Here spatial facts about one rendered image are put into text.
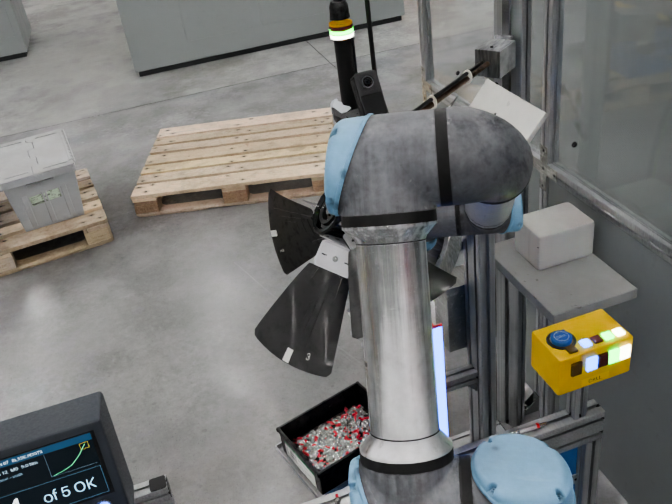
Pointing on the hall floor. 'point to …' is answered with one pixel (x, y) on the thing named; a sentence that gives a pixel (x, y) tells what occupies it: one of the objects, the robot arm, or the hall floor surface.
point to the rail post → (590, 458)
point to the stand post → (481, 331)
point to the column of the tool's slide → (507, 360)
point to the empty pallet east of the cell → (234, 160)
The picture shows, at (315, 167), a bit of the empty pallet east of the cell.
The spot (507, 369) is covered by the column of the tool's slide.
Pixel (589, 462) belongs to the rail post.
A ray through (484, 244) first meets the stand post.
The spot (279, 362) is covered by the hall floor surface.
